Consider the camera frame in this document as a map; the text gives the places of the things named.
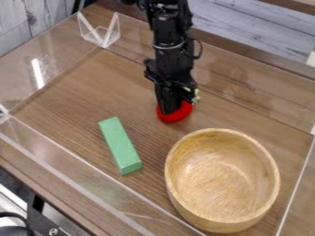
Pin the round wooden bowl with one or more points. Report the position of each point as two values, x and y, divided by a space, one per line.
222 179

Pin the clear acrylic enclosure wall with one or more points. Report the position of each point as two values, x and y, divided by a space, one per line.
106 207

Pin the red plush strawberry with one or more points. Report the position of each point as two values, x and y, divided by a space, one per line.
177 115

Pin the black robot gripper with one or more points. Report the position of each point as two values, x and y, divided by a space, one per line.
170 72

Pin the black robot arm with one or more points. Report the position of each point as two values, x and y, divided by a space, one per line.
170 18

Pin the green rectangular block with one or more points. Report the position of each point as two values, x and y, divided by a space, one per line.
121 146

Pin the black table leg bracket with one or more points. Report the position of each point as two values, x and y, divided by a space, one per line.
41 224

